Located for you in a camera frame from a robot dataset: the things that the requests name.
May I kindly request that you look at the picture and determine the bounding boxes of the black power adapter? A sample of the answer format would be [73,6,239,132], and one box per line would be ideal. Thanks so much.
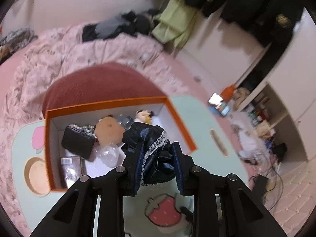
[252,175,269,195]

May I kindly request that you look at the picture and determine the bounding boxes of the orange cardboard box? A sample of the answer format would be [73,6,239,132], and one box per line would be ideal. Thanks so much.
[44,97,198,192]

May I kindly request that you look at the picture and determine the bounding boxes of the mint green lap table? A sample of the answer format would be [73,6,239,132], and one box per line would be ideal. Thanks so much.
[11,96,250,237]

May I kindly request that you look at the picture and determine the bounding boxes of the pile of assorted clutter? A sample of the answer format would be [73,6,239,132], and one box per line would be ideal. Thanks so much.
[231,86,289,165]

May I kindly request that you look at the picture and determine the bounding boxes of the tan plush toy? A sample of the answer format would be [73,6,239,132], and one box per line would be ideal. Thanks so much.
[95,115,125,144]

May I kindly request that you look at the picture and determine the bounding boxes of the pearl necklace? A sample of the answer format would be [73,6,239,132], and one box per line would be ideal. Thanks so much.
[74,125,98,139]

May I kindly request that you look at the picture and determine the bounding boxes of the smartphone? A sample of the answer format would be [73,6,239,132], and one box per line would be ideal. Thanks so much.
[208,92,232,117]

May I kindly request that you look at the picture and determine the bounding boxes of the small black and yellow figure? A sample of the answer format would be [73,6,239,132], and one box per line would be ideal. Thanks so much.
[134,109,155,125]

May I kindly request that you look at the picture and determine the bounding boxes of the black pouch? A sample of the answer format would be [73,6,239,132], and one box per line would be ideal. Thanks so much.
[61,126,96,160]

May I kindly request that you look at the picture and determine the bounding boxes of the tangled black cables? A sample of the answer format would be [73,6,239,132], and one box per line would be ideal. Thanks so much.
[243,164,284,210]

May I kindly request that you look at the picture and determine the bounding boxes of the pink bed sheet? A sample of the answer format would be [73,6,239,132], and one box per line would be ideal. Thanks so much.
[0,52,250,193]

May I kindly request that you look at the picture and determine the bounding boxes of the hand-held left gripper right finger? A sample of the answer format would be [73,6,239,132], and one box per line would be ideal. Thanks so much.
[171,142,288,237]

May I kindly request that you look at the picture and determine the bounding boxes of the clear plastic bag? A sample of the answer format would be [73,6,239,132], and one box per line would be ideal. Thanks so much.
[93,143,120,167]

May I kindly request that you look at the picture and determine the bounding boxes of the grey patterned cloth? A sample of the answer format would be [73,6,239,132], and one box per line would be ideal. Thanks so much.
[0,28,37,52]

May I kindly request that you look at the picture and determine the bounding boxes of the grey shiny object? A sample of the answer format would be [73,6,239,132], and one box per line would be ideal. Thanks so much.
[117,115,135,130]

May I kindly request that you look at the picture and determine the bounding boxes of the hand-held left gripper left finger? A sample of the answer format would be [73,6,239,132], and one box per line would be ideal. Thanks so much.
[30,142,146,237]

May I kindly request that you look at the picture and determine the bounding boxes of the white shelf cabinet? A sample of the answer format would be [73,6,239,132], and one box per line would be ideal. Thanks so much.
[229,7,316,163]

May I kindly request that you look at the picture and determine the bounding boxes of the light green cloth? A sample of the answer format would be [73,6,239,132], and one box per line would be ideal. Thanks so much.
[151,0,198,52]

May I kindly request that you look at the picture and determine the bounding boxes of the pink printed blanket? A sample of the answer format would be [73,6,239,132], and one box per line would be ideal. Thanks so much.
[0,25,173,228]

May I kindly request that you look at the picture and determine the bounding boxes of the pile of dark clothes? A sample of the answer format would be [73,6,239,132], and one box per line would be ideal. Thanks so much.
[82,9,161,42]

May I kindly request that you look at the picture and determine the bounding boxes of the black hanging clothes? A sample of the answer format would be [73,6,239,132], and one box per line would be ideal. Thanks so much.
[150,0,307,47]

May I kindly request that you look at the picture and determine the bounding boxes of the red corduroy cushion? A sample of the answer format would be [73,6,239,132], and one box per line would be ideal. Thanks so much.
[42,63,166,119]

